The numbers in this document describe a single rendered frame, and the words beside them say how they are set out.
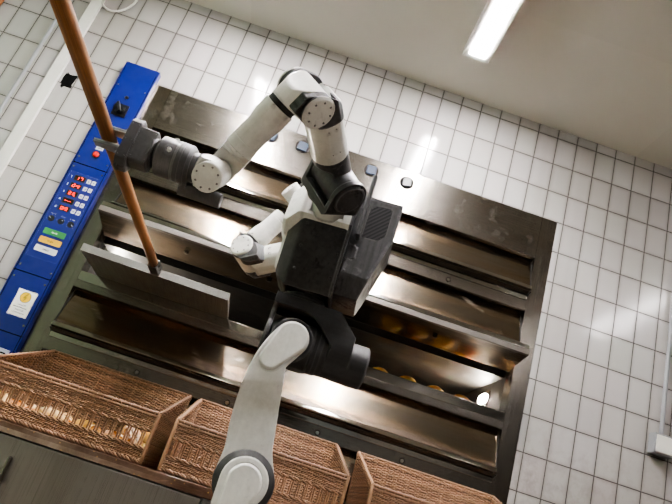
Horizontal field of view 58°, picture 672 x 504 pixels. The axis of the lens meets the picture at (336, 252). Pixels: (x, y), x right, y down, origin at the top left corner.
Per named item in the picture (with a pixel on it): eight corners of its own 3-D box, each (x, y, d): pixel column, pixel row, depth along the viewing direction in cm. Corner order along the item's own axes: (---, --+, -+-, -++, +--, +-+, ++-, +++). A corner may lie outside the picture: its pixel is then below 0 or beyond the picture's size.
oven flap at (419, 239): (136, 161, 263) (155, 134, 276) (527, 295, 267) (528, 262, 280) (136, 153, 259) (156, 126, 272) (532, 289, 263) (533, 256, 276)
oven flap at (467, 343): (97, 208, 238) (104, 235, 255) (529, 355, 242) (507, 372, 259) (100, 204, 239) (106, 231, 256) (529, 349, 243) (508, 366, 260)
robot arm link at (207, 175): (174, 144, 125) (227, 162, 126) (189, 140, 136) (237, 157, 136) (160, 195, 128) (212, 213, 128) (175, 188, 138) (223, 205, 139)
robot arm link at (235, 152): (188, 175, 130) (232, 130, 127) (199, 170, 138) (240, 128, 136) (210, 197, 131) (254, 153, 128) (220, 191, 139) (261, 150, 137)
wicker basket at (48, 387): (17, 421, 220) (52, 348, 230) (165, 470, 220) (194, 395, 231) (-45, 404, 175) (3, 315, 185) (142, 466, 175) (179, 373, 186)
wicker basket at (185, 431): (170, 471, 221) (198, 397, 231) (317, 520, 222) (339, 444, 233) (153, 469, 176) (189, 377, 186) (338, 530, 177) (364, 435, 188)
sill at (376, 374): (80, 283, 248) (84, 274, 249) (497, 423, 252) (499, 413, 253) (76, 278, 242) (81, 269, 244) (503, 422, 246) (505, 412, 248)
